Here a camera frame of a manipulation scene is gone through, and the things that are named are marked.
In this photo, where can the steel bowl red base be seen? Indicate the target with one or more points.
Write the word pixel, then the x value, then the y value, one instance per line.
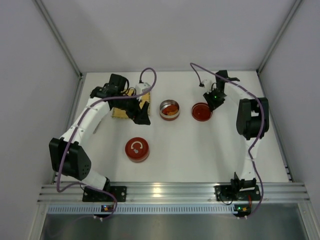
pixel 169 103
pixel 136 154

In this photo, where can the bamboo serving mat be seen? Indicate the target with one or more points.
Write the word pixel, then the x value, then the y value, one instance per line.
pixel 121 114

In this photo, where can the right aluminium corner post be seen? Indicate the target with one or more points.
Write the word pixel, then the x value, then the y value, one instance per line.
pixel 279 34

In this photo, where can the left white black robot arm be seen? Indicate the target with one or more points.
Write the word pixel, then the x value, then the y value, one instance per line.
pixel 67 153

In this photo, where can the white slotted cable duct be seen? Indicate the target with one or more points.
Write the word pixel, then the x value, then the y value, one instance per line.
pixel 140 209

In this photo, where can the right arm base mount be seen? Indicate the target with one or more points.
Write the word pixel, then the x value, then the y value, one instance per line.
pixel 225 193

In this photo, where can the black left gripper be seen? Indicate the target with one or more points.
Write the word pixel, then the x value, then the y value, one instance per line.
pixel 136 110

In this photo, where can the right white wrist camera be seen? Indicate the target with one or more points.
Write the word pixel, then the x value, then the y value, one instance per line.
pixel 207 84

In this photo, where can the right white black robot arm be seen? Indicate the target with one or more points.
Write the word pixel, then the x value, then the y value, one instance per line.
pixel 252 122

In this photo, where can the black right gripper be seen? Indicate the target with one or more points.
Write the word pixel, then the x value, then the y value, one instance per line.
pixel 212 100

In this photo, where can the red lid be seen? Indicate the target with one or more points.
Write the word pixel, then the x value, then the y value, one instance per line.
pixel 201 112
pixel 137 142

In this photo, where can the aluminium corner post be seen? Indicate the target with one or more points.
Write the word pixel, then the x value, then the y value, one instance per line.
pixel 57 35
pixel 279 34

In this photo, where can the aluminium front frame rail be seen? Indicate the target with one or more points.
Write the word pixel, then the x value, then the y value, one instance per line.
pixel 176 192

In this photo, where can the left aluminium corner post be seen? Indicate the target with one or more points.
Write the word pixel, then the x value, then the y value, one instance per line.
pixel 57 35

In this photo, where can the steel tongs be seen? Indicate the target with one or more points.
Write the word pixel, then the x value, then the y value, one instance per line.
pixel 97 127

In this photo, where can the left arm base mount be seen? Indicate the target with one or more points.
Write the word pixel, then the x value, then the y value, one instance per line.
pixel 118 192

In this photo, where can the long red sausage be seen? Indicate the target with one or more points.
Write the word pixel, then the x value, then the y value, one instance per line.
pixel 166 110

